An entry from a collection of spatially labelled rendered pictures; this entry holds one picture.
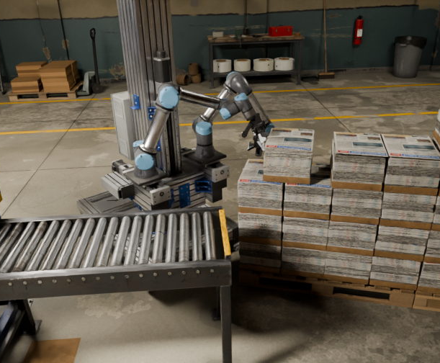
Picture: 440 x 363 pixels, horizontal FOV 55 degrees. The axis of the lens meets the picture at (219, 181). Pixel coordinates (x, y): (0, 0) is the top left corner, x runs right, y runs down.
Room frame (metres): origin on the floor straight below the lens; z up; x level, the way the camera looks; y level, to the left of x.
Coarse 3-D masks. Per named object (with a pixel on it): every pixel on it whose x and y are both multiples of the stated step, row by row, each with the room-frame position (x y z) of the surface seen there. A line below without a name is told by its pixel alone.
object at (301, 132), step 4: (272, 128) 2.67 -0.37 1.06; (276, 128) 2.67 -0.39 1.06; (280, 128) 2.66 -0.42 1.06; (284, 128) 2.66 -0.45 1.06; (288, 128) 2.66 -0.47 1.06; (292, 128) 2.66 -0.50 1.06; (272, 132) 2.60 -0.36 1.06; (276, 132) 2.60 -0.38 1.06; (280, 132) 2.59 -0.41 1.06; (284, 132) 2.59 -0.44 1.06; (288, 132) 2.59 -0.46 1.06; (292, 132) 2.59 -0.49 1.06; (296, 132) 2.59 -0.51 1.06; (300, 132) 2.58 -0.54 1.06; (304, 132) 2.58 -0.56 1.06; (308, 132) 2.58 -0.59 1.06; (312, 132) 2.58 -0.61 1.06; (300, 136) 2.51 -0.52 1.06; (304, 136) 2.50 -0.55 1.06; (308, 136) 2.50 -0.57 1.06; (312, 136) 2.50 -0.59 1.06
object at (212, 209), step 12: (48, 216) 2.05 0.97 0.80; (60, 216) 2.04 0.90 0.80; (72, 216) 2.04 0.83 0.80; (84, 216) 2.03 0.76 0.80; (96, 216) 2.03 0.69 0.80; (108, 216) 2.03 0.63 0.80; (120, 216) 2.03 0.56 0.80; (132, 216) 2.03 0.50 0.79; (144, 216) 2.03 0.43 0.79; (156, 216) 2.04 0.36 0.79; (168, 216) 2.04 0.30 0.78; (216, 216) 2.05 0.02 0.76; (36, 228) 2.00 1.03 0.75
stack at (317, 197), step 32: (256, 160) 2.68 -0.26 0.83; (256, 192) 2.33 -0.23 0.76; (288, 192) 2.29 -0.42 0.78; (320, 192) 2.24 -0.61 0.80; (352, 192) 2.20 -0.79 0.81; (384, 192) 2.17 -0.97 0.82; (256, 224) 2.33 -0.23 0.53; (288, 224) 2.28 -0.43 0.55; (320, 224) 2.24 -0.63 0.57; (352, 224) 2.19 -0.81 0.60; (256, 256) 2.34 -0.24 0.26; (288, 256) 2.28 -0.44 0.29; (320, 256) 2.23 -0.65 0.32; (352, 256) 2.19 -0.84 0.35; (288, 288) 2.28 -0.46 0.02; (320, 288) 2.22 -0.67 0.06; (352, 288) 2.17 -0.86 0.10; (384, 288) 2.13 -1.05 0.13
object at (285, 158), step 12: (276, 144) 2.37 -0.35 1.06; (288, 144) 2.37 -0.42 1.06; (300, 144) 2.37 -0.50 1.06; (312, 144) 2.36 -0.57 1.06; (264, 156) 2.34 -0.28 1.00; (276, 156) 2.33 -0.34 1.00; (288, 156) 2.30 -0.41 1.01; (300, 156) 2.28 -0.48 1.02; (312, 156) 2.27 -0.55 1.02; (264, 168) 2.34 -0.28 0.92; (276, 168) 2.33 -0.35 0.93; (288, 168) 2.31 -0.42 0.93; (300, 168) 2.29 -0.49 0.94
